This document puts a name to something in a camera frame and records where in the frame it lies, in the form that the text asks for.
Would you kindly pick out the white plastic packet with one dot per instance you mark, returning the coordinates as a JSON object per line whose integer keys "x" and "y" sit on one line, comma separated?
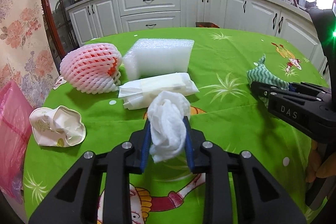
{"x": 139, "y": 94}

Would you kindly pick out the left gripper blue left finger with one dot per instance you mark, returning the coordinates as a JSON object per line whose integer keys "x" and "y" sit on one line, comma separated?
{"x": 75, "y": 197}

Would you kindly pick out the green striped cloth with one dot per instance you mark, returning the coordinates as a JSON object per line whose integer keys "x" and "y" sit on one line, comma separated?
{"x": 260, "y": 74}

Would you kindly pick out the floral curtain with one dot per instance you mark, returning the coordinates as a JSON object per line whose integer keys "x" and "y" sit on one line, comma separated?
{"x": 25, "y": 52}

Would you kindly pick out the paper cup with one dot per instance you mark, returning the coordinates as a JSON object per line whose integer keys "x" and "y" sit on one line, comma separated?
{"x": 59, "y": 127}

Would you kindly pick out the white tissue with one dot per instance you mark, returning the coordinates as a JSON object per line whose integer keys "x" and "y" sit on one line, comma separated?
{"x": 168, "y": 131}

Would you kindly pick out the green cartoon tablecloth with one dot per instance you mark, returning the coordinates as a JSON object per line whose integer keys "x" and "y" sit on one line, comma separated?
{"x": 223, "y": 109}

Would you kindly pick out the white foam block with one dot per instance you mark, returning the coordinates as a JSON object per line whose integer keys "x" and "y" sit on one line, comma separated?
{"x": 154, "y": 57}

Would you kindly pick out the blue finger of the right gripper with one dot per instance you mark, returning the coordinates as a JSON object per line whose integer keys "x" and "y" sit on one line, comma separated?
{"x": 294, "y": 87}

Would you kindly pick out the pink foam fruit net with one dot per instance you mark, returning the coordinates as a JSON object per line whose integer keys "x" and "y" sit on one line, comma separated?
{"x": 93, "y": 68}

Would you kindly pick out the person's right hand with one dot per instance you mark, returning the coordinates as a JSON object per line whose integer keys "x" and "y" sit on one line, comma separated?
{"x": 318, "y": 169}

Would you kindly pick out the pink-lined trash bin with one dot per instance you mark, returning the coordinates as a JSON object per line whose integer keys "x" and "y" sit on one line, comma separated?
{"x": 14, "y": 137}

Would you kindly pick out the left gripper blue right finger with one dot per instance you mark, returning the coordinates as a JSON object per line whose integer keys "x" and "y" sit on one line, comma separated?
{"x": 259, "y": 197}

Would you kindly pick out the white lower kitchen cabinets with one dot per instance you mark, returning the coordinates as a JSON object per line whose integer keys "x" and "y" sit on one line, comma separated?
{"x": 93, "y": 19}

